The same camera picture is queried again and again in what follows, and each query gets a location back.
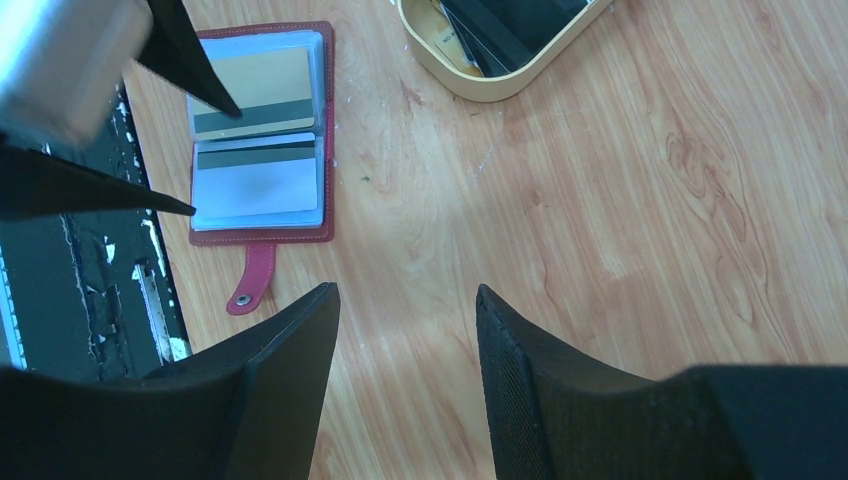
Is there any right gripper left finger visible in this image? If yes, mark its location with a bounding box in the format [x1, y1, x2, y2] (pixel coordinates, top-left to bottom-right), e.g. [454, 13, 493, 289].
[1, 283, 340, 479]

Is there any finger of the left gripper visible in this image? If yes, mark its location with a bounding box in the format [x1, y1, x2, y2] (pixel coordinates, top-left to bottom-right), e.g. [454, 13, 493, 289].
[1, 144, 196, 221]
[137, 0, 242, 118]

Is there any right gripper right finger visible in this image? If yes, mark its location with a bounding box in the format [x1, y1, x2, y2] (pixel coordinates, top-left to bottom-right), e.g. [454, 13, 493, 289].
[476, 285, 847, 479]

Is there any gold striped credit card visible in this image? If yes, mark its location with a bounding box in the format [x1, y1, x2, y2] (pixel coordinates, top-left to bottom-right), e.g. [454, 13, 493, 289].
[191, 47, 315, 141]

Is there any grey striped credit card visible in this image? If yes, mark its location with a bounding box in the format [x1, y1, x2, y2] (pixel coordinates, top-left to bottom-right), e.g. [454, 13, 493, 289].
[191, 132, 325, 231]

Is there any red leather card holder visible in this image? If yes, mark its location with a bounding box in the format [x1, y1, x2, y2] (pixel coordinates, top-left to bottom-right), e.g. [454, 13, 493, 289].
[188, 21, 335, 316]

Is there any yellow oval tray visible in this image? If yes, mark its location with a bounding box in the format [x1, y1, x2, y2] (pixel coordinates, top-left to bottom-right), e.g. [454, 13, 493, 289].
[397, 0, 610, 103]

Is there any black credit card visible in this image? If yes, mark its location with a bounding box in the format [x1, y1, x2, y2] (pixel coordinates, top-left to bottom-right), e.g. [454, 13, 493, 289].
[440, 0, 589, 78]

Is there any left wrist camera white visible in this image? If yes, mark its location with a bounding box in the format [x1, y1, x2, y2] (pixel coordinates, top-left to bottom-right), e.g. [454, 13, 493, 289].
[1, 0, 153, 146]

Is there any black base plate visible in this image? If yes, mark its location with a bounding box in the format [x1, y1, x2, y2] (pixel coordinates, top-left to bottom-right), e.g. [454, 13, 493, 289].
[0, 86, 193, 386]

